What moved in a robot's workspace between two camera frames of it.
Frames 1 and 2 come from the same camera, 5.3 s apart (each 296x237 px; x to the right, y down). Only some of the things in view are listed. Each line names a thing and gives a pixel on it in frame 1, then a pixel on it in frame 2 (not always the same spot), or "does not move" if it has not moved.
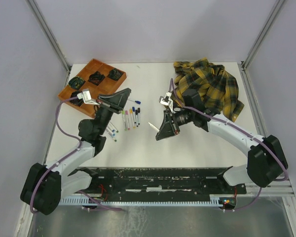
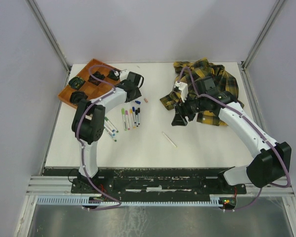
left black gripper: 115,102 -> 138,94
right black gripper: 167,128 -> 181,111
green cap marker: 114,127 does not move
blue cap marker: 133,110 does not move
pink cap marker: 127,113 does not move
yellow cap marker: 130,111 does not move
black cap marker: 136,117 does not move
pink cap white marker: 153,126 -> 168,138
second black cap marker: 138,114 does not move
